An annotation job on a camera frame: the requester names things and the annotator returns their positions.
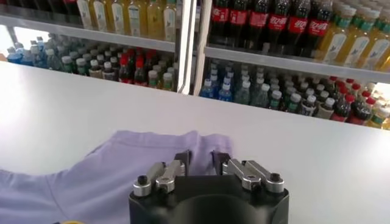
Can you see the green tea bottle white cap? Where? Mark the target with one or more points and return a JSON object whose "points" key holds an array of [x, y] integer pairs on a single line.
{"points": [[275, 100], [80, 67], [294, 103], [67, 65]]}

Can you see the purple t-shirt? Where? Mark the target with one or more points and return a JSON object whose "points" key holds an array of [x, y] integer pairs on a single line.
{"points": [[106, 188]]}

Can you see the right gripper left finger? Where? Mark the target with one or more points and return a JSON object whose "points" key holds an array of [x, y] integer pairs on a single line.
{"points": [[164, 176]]}

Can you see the blue water bottle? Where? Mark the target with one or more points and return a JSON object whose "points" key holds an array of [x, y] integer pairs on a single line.
{"points": [[207, 89], [225, 92], [30, 58], [13, 56]]}

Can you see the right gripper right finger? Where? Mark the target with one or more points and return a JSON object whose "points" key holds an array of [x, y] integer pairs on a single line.
{"points": [[253, 176]]}

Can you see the grey metal shelf rack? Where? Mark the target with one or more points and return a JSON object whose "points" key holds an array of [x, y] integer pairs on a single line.
{"points": [[122, 38], [274, 62]]}

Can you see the small cola bottle red cap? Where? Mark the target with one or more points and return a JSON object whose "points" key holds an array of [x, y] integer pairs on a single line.
{"points": [[125, 71], [140, 74], [341, 108], [361, 111]]}

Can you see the dark tea bottle white cap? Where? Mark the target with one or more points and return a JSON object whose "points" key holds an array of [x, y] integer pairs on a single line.
{"points": [[95, 70], [107, 73], [308, 106], [326, 109]]}

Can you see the green tinted water bottle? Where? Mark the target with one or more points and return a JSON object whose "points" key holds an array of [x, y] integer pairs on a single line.
{"points": [[262, 95], [243, 92], [53, 61]]}

